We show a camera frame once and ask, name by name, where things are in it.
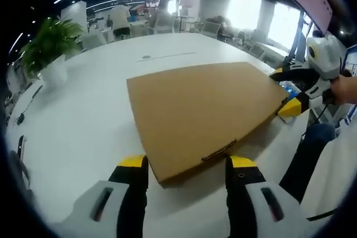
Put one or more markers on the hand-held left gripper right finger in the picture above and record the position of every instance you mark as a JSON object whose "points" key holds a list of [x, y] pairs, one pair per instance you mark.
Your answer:
{"points": [[240, 193]]}

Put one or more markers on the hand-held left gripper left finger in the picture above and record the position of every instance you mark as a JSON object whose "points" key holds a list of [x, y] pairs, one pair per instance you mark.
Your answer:
{"points": [[131, 193]]}

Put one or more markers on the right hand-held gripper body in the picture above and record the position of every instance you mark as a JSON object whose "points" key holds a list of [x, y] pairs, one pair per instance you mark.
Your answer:
{"points": [[329, 57]]}

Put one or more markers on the brown cardboard shoe box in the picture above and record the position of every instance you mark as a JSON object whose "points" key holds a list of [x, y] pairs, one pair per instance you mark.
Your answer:
{"points": [[200, 109]]}

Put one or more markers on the person's right hand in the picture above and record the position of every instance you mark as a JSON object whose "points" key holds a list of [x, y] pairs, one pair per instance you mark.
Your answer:
{"points": [[346, 90]]}

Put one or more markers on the person's blue jeans leg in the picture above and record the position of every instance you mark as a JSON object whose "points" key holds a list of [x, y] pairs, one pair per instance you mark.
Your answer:
{"points": [[319, 133]]}

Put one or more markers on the person's white and black shirt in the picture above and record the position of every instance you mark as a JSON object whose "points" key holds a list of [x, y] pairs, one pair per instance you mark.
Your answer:
{"points": [[329, 182]]}

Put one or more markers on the flat dark bar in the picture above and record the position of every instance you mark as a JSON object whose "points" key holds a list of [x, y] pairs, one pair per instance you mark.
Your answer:
{"points": [[21, 148]]}

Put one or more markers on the small black table device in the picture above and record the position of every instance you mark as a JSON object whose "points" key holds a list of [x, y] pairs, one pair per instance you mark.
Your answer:
{"points": [[21, 118]]}

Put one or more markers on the thin black bar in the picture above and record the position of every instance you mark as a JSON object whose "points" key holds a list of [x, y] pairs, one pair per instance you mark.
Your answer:
{"points": [[34, 96]]}

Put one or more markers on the green plant in white pot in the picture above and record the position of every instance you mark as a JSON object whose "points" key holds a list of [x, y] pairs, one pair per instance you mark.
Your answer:
{"points": [[53, 45]]}

